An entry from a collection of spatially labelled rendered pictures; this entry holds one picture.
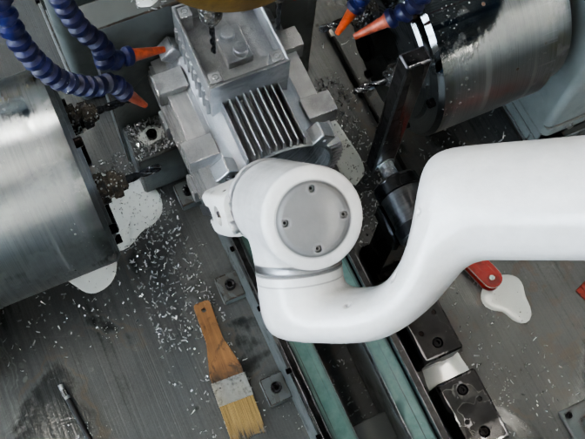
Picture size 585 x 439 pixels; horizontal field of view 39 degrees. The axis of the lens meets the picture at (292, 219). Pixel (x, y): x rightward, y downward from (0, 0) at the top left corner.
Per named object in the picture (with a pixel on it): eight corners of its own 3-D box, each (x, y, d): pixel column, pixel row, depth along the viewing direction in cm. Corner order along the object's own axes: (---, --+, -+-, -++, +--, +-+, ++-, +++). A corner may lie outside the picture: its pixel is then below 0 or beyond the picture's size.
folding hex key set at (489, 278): (447, 253, 124) (449, 248, 122) (461, 239, 125) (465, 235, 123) (488, 295, 122) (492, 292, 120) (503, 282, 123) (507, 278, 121)
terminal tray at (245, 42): (173, 42, 103) (168, 7, 97) (252, 15, 105) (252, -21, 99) (209, 120, 100) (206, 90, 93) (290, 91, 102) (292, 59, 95)
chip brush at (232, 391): (184, 308, 119) (184, 307, 118) (217, 297, 120) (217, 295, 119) (232, 446, 112) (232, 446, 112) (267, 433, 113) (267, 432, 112)
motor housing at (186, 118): (154, 112, 117) (137, 36, 99) (278, 68, 121) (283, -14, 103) (207, 235, 111) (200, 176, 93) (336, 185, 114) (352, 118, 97)
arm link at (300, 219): (325, 249, 79) (313, 152, 78) (372, 273, 66) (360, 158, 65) (238, 263, 77) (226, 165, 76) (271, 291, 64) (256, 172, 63)
